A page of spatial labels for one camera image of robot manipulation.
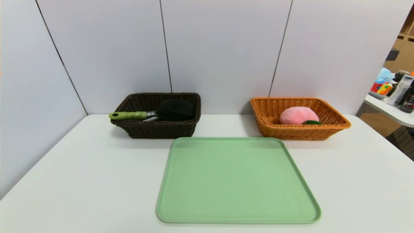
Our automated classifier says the grey hand brush green handle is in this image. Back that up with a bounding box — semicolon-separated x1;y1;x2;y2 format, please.
109;99;195;122

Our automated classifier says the pink plush peach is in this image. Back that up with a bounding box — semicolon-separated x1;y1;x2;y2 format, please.
280;107;322;125

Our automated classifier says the dark brown wicker basket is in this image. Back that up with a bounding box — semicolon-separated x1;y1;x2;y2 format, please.
110;93;202;139

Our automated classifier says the orange wicker basket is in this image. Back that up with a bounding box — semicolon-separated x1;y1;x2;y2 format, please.
251;97;352;141

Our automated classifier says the light green plastic tray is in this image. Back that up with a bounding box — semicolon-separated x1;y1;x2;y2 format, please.
156;137;322;224

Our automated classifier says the colourful toy cube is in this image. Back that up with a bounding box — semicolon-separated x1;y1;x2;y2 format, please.
371;82;393;95

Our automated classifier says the white side table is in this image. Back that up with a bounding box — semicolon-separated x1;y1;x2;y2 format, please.
356;94;414;128

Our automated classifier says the blue plastic bag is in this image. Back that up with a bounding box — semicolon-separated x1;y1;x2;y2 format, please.
376;67;395;83

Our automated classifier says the white plastic bottle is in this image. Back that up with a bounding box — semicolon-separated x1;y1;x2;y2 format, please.
387;72;414;106

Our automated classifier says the dark bottle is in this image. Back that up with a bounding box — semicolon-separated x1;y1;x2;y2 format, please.
400;85;414;113

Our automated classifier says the wooden cabinet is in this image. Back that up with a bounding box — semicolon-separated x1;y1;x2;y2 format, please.
384;5;414;73

